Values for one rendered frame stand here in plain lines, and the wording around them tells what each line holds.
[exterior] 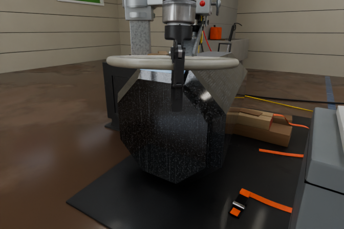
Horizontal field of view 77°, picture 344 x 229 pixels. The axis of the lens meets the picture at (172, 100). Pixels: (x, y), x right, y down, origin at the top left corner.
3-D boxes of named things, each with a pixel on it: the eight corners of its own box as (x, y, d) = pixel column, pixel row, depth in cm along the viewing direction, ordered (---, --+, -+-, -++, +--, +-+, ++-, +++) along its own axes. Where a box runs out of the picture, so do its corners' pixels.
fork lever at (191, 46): (183, 24, 164) (183, 18, 161) (209, 24, 160) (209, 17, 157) (162, 62, 108) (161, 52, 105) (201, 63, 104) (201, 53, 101)
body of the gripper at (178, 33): (195, 24, 55) (193, 61, 57) (190, 27, 63) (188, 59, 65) (165, 23, 54) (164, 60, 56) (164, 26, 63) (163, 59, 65)
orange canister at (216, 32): (207, 41, 470) (208, 24, 460) (216, 40, 510) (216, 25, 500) (216, 41, 459) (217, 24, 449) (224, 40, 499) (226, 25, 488)
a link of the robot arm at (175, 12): (193, 6, 62) (192, 28, 64) (161, 5, 61) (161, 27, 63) (199, -1, 53) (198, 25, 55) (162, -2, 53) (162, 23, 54)
